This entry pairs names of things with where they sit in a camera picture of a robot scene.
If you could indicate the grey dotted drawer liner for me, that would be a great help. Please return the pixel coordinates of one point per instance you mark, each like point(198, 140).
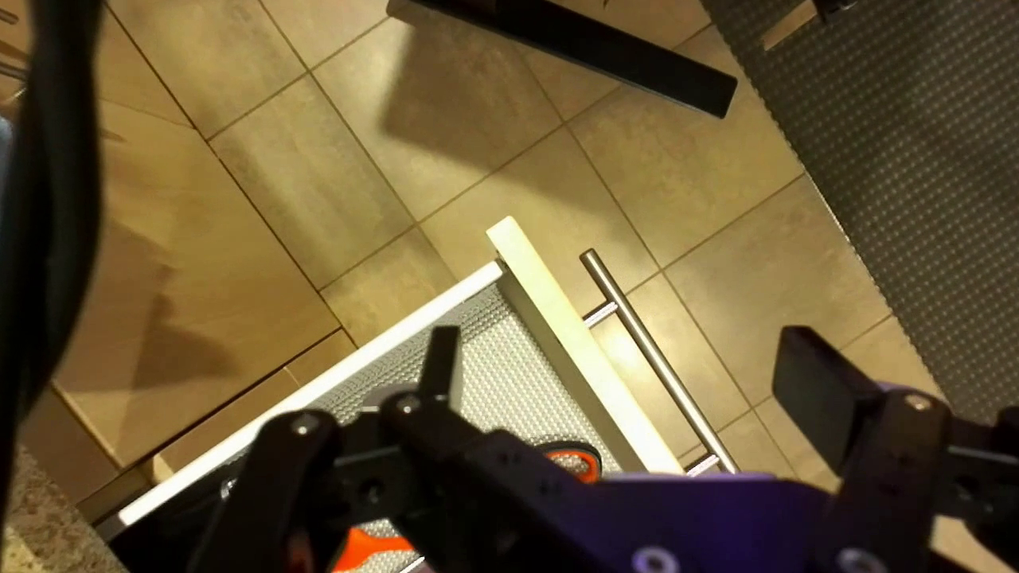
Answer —
point(509, 374)

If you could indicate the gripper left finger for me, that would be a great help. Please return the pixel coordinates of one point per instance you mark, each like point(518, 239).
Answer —
point(294, 477)

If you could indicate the orange and black kitchen tool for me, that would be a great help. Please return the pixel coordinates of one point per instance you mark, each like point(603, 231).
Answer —
point(366, 549)

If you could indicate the white kitchen unit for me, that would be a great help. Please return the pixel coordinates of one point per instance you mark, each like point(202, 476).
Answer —
point(48, 525)

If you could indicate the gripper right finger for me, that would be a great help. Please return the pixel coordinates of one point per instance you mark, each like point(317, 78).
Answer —
point(892, 461)

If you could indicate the black metal bar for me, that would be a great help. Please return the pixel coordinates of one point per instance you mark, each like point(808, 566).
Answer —
point(605, 52)

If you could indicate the white drawer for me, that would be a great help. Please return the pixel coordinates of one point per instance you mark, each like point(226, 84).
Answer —
point(557, 334)

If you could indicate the dark grey floor mat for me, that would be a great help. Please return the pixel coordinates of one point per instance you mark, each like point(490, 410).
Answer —
point(915, 159)

